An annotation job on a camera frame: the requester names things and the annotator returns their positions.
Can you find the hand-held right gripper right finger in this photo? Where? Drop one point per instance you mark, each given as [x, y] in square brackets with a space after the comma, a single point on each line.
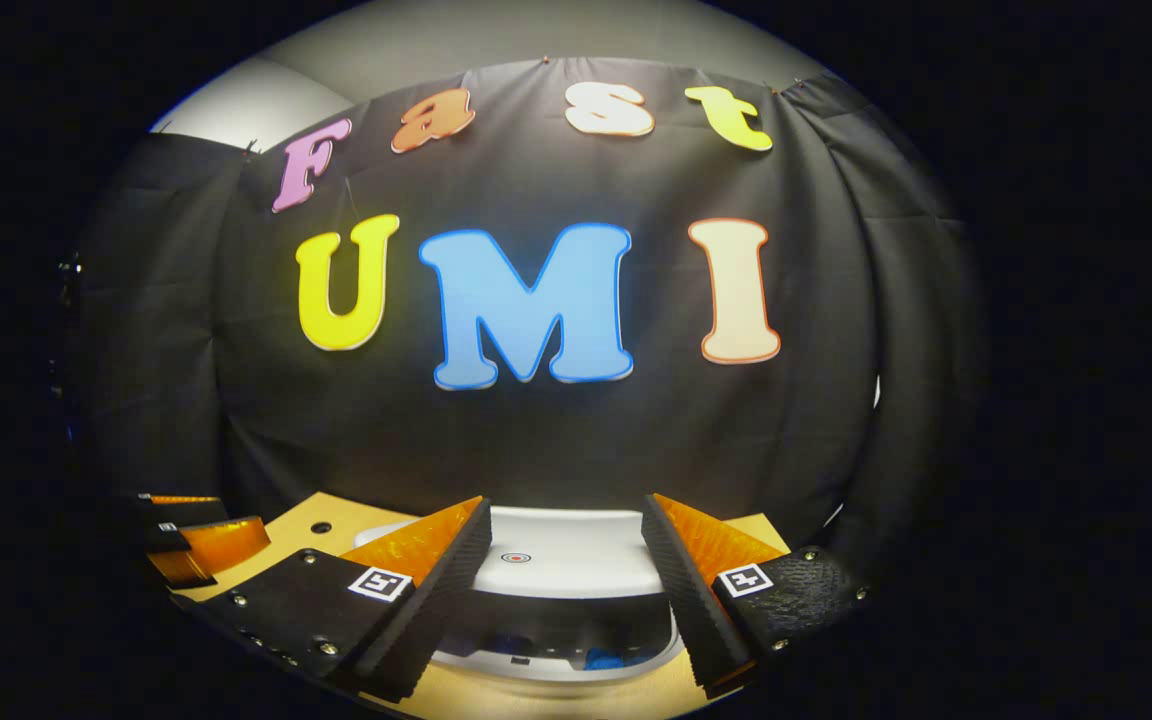
[686, 610]

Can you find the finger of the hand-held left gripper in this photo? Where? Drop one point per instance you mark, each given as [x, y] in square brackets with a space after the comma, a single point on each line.
[186, 512]
[226, 545]

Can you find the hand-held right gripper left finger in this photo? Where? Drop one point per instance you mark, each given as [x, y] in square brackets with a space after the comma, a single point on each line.
[426, 620]

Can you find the blue paper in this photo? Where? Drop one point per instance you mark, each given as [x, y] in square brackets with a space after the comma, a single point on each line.
[604, 659]

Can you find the white desktop garbage bin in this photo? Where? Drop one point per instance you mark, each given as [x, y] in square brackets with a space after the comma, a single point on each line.
[556, 570]

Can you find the black backdrop cloth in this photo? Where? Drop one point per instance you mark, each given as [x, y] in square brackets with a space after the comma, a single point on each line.
[556, 440]

